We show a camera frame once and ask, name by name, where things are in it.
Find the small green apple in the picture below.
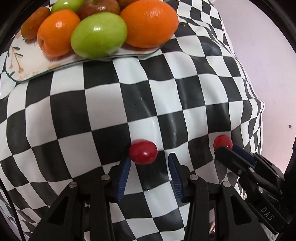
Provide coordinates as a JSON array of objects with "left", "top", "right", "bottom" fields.
[{"left": 51, "top": 0, "right": 85, "bottom": 13}]

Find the floral white plate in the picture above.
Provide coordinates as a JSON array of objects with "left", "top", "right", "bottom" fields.
[{"left": 4, "top": 32, "right": 161, "bottom": 83}]

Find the red cherry tomato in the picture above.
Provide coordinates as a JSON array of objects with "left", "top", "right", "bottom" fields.
[
  {"left": 129, "top": 140, "right": 158, "bottom": 165},
  {"left": 213, "top": 135, "right": 233, "bottom": 150}
]

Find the dark red apple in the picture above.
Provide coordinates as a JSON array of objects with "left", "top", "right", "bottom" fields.
[{"left": 76, "top": 0, "right": 120, "bottom": 20}]

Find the big orange on plate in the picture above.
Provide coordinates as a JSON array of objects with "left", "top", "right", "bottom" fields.
[{"left": 120, "top": 1, "right": 179, "bottom": 48}]

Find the large orange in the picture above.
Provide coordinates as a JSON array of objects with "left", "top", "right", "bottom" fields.
[{"left": 37, "top": 9, "right": 80, "bottom": 58}]

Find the brown orange fruit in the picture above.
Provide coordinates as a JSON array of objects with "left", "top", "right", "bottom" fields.
[{"left": 21, "top": 6, "right": 51, "bottom": 40}]

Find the black white checkered cloth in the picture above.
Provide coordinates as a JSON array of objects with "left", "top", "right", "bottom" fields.
[{"left": 1, "top": 1, "right": 264, "bottom": 240}]

